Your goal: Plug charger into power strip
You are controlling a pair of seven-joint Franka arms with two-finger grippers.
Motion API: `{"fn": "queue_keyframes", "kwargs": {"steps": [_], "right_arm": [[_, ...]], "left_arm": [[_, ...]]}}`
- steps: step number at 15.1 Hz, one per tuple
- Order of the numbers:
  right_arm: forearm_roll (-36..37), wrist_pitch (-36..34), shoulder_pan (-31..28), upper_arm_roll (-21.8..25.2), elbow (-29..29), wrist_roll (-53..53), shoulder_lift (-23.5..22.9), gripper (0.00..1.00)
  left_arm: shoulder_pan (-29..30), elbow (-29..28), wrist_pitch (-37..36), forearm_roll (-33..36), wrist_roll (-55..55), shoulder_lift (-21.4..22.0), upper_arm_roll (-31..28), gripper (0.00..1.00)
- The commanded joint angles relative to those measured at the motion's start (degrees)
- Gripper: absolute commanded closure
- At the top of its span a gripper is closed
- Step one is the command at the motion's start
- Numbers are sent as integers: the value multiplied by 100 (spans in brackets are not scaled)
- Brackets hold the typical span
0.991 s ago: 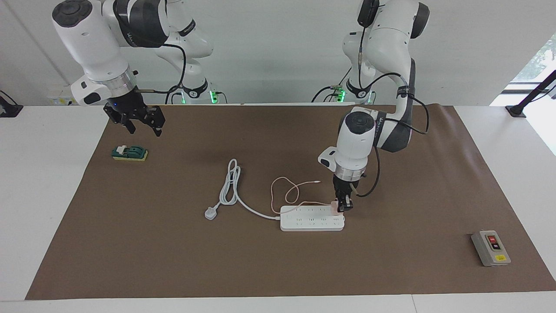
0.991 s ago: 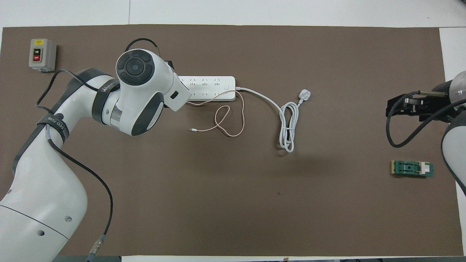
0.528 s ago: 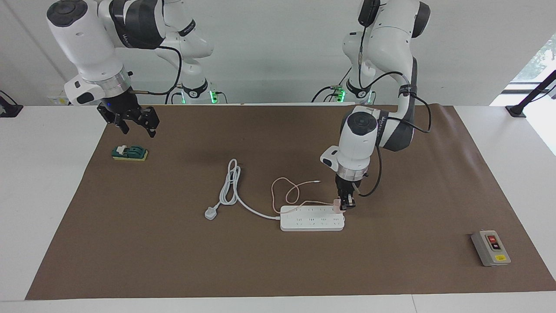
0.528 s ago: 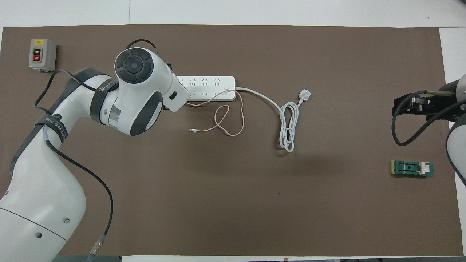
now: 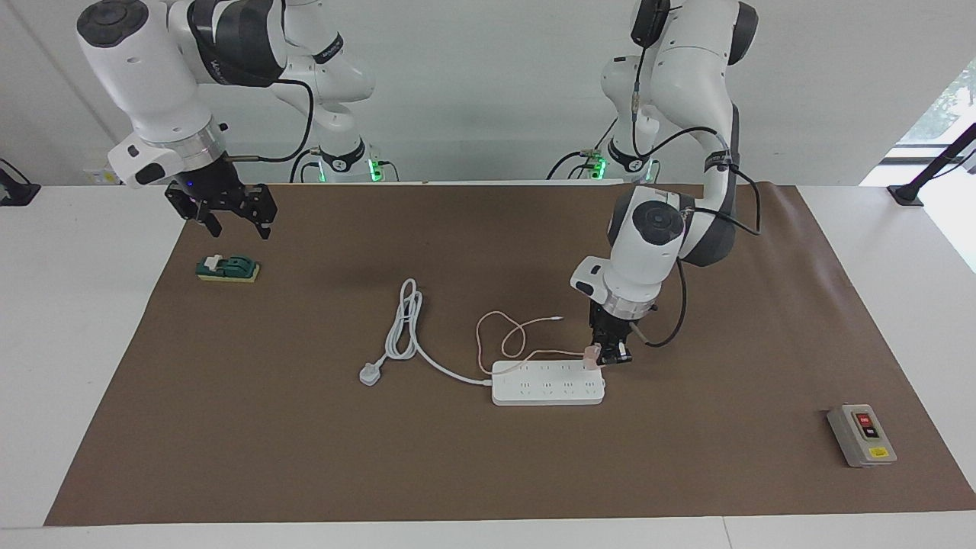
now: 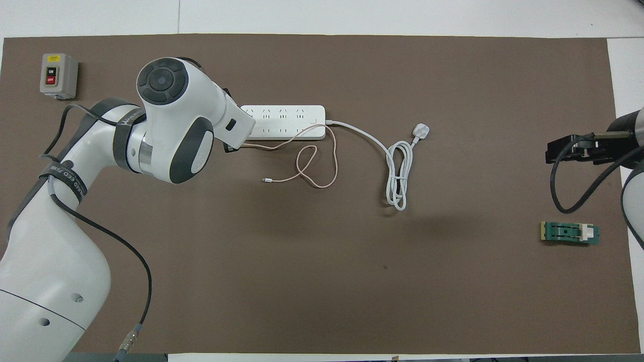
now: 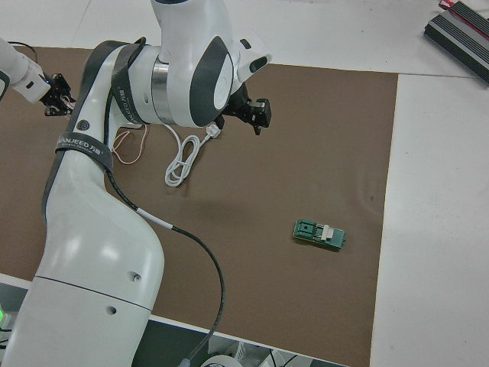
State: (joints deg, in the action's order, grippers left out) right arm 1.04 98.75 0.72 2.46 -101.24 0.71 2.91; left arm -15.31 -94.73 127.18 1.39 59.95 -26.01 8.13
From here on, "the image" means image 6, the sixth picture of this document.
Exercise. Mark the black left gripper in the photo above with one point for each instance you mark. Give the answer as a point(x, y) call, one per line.
point(227, 94)

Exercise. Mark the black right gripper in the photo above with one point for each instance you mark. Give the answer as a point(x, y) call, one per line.
point(624, 123)

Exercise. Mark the green knife switch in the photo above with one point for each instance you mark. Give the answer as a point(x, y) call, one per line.
point(566, 233)

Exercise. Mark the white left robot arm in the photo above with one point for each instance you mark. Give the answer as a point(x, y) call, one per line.
point(176, 115)

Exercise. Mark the white power strip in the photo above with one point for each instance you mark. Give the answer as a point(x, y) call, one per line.
point(292, 120)

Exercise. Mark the brown table mat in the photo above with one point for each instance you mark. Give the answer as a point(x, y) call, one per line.
point(302, 276)

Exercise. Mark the grey on-off switch box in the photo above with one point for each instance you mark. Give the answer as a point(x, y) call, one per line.
point(63, 75)

